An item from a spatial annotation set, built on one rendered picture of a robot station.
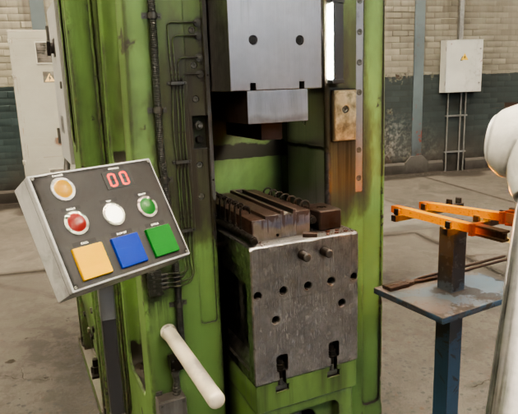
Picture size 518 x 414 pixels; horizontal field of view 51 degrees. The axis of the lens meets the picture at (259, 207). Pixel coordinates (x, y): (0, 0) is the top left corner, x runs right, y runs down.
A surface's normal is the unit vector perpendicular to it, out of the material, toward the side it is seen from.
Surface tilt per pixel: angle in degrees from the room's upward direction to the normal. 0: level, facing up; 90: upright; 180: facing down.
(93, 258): 60
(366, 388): 90
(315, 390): 90
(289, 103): 90
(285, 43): 90
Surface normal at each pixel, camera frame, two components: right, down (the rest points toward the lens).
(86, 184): 0.65, -0.39
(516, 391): -0.60, -0.37
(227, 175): 0.42, 0.18
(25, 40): 0.21, 0.20
